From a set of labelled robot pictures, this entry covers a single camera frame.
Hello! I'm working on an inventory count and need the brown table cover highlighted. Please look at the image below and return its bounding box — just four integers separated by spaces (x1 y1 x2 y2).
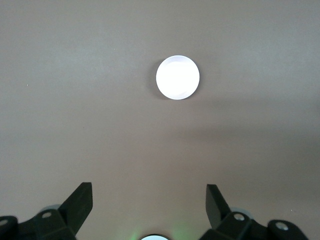
0 0 320 240

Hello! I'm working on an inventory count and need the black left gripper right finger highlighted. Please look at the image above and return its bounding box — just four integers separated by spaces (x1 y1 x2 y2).
199 184 271 240

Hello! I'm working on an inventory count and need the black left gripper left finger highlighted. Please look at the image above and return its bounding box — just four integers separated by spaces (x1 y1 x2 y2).
18 182 94 240

